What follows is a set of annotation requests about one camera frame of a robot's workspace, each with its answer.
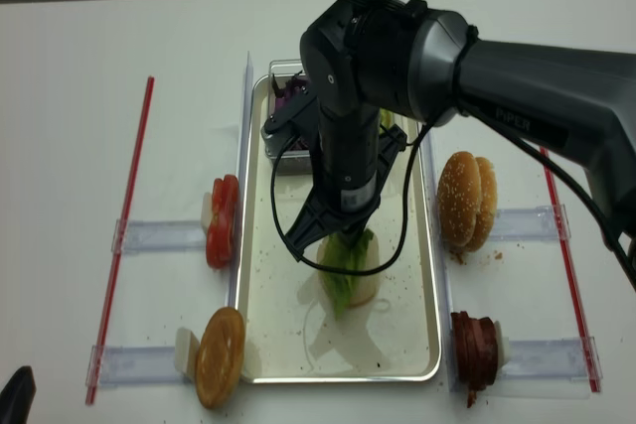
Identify long clear divider left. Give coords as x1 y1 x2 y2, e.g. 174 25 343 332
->
228 52 253 311

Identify green lettuce leaf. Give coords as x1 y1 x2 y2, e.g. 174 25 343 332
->
317 227 377 321

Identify clear rail by bun slice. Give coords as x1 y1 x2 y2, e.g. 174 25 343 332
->
85 346 189 387

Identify clear rail by tomato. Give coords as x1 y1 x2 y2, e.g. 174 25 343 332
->
111 219 206 254

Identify green lettuce in container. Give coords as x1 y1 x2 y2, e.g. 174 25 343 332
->
379 108 394 134

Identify red strip right side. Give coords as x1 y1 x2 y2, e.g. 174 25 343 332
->
544 166 602 393

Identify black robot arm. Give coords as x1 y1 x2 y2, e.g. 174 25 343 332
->
288 0 635 254

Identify tomato slices stack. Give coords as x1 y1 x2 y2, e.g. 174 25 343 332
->
206 174 239 269

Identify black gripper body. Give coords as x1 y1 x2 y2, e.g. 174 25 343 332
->
284 186 381 261

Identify black cable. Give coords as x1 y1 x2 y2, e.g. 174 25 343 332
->
269 0 636 291

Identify meat patties stack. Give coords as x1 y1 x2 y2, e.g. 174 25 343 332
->
451 311 499 408

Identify black object bottom left corner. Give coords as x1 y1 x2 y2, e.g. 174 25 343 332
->
0 365 37 424

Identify bottom bun half on tray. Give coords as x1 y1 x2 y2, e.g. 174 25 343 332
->
315 229 382 307

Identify sesame burger bun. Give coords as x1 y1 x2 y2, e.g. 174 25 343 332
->
437 151 482 247

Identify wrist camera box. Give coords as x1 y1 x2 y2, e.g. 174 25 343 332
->
260 91 318 156

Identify white pusher block by meat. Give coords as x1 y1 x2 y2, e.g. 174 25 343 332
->
494 321 511 377

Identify white pusher block by tomato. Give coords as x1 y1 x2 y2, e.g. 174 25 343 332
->
200 192 214 234

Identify clear rail by meat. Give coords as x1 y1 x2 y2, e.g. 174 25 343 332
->
498 337 603 382

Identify purple cabbage pieces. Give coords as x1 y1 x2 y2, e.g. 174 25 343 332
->
261 72 317 155

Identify clear plastic vegetable container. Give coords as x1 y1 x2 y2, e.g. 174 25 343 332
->
264 60 311 176

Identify red strip left side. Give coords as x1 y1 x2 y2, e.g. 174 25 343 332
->
85 76 155 406

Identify white pusher block by bun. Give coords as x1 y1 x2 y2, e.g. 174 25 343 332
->
174 327 200 381

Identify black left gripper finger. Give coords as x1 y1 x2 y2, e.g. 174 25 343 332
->
342 225 371 249

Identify metal tray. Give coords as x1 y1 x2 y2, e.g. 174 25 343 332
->
239 77 441 383

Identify clear rail by burger buns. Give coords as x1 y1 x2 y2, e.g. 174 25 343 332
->
489 206 570 241

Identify toasted bun slice left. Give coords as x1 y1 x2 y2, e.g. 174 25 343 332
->
195 307 245 409

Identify red strip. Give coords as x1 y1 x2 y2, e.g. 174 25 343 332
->
544 166 602 393
85 76 155 406

